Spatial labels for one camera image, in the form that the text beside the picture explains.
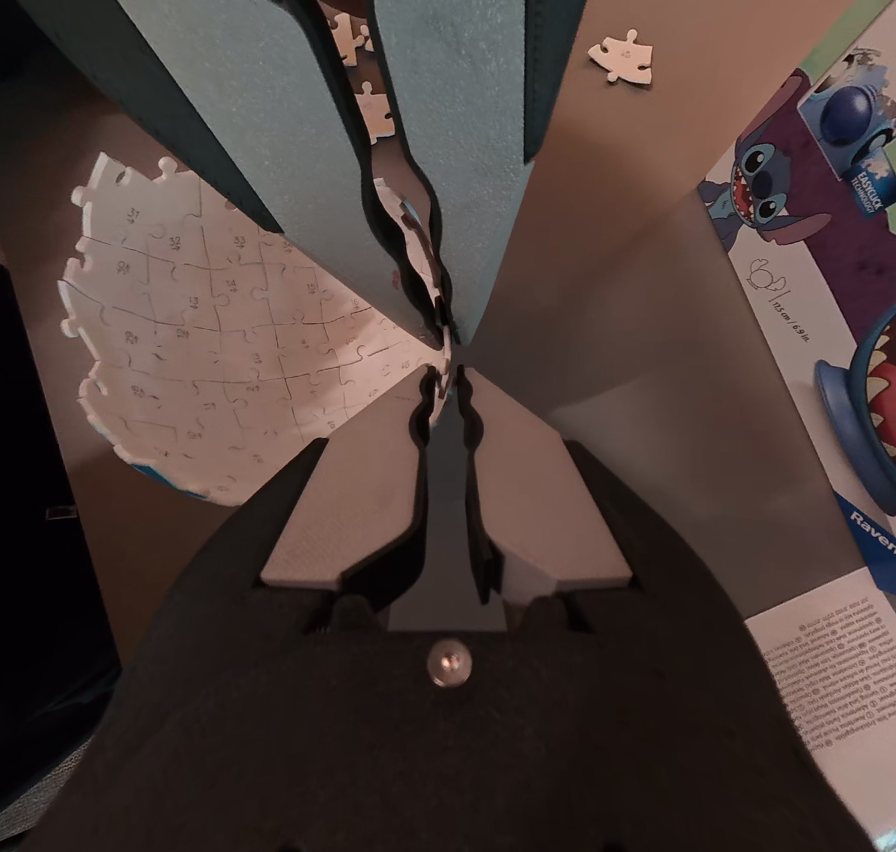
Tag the white printed warning sheet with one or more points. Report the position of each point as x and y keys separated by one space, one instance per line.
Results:
x=840 y=691

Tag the partly built white puzzle ball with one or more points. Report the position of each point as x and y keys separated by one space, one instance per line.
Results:
x=210 y=320

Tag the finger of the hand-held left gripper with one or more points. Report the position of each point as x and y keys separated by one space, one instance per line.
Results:
x=462 y=96
x=245 y=82

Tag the cartoon printed puzzle box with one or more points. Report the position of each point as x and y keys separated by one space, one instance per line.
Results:
x=805 y=271

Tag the white puzzle piece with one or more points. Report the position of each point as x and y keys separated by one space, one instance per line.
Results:
x=376 y=115
x=346 y=36
x=427 y=285
x=623 y=57

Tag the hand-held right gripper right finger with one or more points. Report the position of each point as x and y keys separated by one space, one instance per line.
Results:
x=539 y=509

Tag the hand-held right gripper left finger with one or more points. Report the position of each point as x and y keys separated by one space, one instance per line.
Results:
x=350 y=509

